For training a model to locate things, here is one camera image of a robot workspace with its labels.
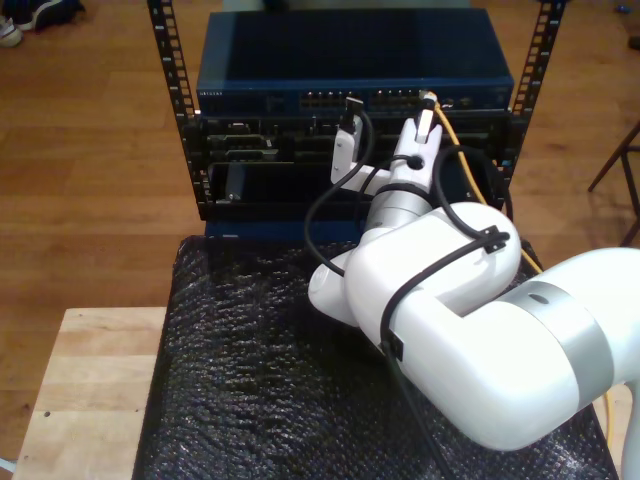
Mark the yellow network cable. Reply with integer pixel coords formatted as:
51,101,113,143
418,88,620,451

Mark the black rack server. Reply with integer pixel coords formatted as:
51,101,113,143
182,114,526,166

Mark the dark wooden stool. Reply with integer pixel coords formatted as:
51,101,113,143
587,118,640,250

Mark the black bubble wrap mat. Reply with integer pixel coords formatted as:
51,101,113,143
132,234,619,480

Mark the dark sneaker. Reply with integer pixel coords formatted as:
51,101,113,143
12,0,86,32

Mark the white sneaker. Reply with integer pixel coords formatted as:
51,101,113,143
0,14,24,49

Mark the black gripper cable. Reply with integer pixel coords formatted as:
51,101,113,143
303,154,424,277

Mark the black perforated rack post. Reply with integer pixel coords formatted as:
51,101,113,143
492,0,570,211
146,0,211,221

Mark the blue network switch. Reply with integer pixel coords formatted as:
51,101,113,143
196,9,516,117

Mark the blue rack base plate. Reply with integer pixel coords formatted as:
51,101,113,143
204,217,369,246

